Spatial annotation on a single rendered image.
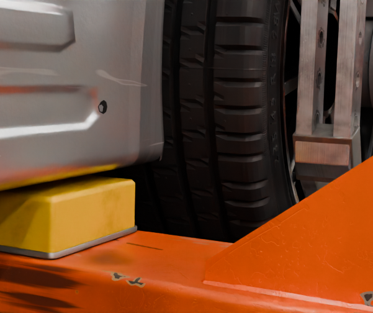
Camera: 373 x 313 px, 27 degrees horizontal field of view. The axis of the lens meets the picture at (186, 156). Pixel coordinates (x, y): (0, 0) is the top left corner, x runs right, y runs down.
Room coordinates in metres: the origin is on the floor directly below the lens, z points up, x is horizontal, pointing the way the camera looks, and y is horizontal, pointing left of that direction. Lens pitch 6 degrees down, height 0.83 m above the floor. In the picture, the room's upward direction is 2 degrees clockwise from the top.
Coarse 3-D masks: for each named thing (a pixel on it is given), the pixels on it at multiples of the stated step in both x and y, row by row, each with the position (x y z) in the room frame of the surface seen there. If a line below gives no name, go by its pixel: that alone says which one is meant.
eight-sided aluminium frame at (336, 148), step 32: (320, 0) 0.84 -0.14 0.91; (352, 0) 0.81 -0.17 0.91; (320, 32) 0.85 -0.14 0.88; (352, 32) 0.81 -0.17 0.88; (320, 64) 0.85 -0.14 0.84; (352, 64) 0.81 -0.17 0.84; (320, 96) 0.85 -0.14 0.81; (352, 96) 0.81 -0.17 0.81; (320, 128) 0.84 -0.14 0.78; (352, 128) 0.82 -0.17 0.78; (320, 160) 0.82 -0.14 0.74; (352, 160) 0.82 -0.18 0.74
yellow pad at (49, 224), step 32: (0, 192) 0.63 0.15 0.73; (32, 192) 0.63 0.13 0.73; (64, 192) 0.64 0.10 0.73; (96, 192) 0.66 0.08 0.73; (128, 192) 0.71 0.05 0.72; (0, 224) 0.63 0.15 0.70; (32, 224) 0.61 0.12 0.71; (64, 224) 0.62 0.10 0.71; (96, 224) 0.66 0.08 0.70; (128, 224) 0.71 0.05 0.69; (32, 256) 0.61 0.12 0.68
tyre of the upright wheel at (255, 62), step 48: (192, 0) 0.83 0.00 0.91; (240, 0) 0.81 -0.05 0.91; (192, 48) 0.83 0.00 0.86; (240, 48) 0.81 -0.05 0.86; (192, 96) 0.83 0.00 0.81; (240, 96) 0.80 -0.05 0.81; (192, 144) 0.84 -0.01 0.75; (240, 144) 0.81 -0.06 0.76; (144, 192) 0.90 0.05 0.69; (192, 192) 0.87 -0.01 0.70; (240, 192) 0.84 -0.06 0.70; (288, 192) 0.89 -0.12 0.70
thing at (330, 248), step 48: (336, 192) 0.51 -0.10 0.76; (144, 240) 0.69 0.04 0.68; (192, 240) 0.69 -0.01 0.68; (240, 240) 0.54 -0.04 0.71; (288, 240) 0.53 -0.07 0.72; (336, 240) 0.51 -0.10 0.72; (0, 288) 0.61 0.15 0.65; (48, 288) 0.59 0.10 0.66; (96, 288) 0.57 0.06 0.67; (144, 288) 0.55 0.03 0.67; (192, 288) 0.54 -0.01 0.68; (240, 288) 0.54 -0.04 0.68; (288, 288) 0.53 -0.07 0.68; (336, 288) 0.51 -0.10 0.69
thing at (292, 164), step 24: (288, 0) 0.87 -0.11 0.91; (336, 0) 1.12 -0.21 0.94; (288, 24) 0.98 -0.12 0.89; (336, 24) 1.14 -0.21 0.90; (288, 48) 1.04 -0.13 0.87; (336, 48) 1.16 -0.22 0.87; (288, 72) 0.99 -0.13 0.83; (288, 96) 1.06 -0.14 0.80; (288, 120) 1.35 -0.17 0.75; (360, 120) 1.28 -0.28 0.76; (288, 144) 0.99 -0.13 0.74; (288, 168) 0.90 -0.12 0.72
